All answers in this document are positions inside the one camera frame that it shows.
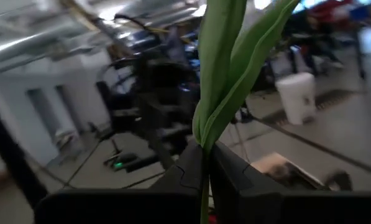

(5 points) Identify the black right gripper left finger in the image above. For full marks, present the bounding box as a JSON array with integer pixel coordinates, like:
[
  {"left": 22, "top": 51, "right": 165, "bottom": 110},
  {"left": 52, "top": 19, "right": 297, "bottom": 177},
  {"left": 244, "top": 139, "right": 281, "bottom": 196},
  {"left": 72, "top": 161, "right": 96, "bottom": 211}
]
[{"left": 34, "top": 139, "right": 205, "bottom": 224}]

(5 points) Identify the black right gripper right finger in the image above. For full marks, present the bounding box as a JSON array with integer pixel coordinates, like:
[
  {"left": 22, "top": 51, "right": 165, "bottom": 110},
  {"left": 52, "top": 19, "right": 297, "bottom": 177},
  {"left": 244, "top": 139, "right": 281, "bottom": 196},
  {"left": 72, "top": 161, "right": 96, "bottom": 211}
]
[{"left": 209, "top": 141, "right": 371, "bottom": 224}]

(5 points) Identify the brown cardboard box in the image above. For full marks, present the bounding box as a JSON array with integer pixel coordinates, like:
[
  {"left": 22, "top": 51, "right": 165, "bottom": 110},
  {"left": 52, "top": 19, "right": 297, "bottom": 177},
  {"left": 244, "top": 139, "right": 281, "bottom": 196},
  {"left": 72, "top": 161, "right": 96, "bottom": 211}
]
[{"left": 250, "top": 151, "right": 326, "bottom": 191}]

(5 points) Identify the black floor device green light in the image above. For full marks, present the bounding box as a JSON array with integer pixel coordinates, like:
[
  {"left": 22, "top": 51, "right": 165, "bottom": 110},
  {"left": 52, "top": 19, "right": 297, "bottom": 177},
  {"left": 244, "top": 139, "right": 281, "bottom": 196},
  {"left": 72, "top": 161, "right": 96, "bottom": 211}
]
[{"left": 103, "top": 151, "right": 161, "bottom": 174}]

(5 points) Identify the white cylindrical bin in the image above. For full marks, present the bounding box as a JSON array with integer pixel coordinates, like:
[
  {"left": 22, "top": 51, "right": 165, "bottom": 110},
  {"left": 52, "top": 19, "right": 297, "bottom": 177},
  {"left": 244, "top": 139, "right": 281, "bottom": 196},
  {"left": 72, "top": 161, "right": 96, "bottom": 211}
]
[{"left": 274, "top": 72, "right": 317, "bottom": 126}]

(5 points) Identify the black frame post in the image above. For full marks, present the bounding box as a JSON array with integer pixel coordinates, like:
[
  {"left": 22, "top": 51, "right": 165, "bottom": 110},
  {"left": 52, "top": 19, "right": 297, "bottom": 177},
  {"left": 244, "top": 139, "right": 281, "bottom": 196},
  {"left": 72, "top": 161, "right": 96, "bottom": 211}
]
[{"left": 0, "top": 98, "right": 48, "bottom": 210}]

